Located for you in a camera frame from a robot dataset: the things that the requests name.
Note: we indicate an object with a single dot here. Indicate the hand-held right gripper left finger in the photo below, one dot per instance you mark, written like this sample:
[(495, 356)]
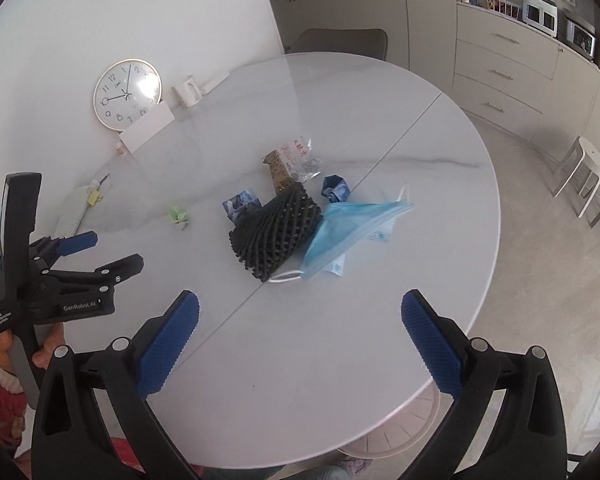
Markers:
[(167, 345)]

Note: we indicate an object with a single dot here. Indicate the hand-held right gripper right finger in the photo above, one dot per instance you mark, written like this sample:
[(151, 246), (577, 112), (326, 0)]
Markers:
[(432, 345)]

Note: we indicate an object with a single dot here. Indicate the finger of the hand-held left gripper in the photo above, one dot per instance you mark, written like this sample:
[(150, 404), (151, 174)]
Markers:
[(77, 242), (115, 269)]

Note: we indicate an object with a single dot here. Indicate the pale pink waste bin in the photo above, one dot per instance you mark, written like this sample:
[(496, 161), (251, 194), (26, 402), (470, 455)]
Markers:
[(400, 430)]

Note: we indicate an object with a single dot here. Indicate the person's left hand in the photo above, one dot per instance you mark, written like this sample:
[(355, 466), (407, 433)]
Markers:
[(50, 337)]

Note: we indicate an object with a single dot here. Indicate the yellow binder clip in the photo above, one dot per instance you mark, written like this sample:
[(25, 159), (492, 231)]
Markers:
[(94, 197)]

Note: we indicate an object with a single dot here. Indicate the white pen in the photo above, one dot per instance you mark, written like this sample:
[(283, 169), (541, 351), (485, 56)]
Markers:
[(102, 179)]

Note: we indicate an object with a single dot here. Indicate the green crumpled paper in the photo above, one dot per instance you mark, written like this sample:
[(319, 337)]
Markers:
[(179, 216)]

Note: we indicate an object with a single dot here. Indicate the small pink object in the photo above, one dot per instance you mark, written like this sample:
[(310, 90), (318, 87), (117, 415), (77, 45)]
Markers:
[(121, 149)]

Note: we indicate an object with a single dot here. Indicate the white card box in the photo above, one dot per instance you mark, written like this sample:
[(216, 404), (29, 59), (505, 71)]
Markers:
[(147, 127)]

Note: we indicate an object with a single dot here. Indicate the blue face mask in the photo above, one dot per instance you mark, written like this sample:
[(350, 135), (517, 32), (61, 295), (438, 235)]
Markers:
[(350, 232)]

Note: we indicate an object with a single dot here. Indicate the blue printed crumpled wrapper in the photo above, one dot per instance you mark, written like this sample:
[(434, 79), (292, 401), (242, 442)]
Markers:
[(240, 205)]

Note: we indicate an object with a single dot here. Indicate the black foam net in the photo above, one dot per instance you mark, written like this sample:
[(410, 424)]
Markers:
[(275, 237)]

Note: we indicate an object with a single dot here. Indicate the dark blue crumpled paper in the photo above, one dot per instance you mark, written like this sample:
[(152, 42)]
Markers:
[(335, 190)]

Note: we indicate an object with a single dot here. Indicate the white mug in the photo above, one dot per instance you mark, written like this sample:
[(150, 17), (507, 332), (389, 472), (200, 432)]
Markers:
[(187, 91)]

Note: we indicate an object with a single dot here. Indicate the clear snack bag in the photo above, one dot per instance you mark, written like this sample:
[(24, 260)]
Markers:
[(292, 162)]

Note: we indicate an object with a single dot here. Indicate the white rolled tube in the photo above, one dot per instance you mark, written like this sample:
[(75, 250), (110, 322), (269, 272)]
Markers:
[(215, 81)]

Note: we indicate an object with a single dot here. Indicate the white stool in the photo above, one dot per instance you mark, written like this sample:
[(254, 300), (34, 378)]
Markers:
[(582, 170)]

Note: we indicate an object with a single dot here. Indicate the beige cabinet drawer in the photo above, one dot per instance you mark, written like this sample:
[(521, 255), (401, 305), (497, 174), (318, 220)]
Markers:
[(495, 105), (502, 72), (505, 40)]

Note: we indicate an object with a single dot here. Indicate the beige tall cabinet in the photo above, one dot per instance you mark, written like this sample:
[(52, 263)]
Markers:
[(570, 90)]

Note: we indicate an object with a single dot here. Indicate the grey chair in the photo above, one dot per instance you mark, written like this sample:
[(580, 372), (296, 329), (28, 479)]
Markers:
[(340, 42)]

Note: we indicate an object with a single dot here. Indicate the silver countertop oven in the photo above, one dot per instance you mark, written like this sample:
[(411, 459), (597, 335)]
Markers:
[(580, 35)]

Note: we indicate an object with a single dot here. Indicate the white countertop oven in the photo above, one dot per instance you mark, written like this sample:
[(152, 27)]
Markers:
[(540, 12)]

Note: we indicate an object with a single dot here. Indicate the round white wall clock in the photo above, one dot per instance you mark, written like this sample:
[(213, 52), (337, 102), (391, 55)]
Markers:
[(126, 95)]

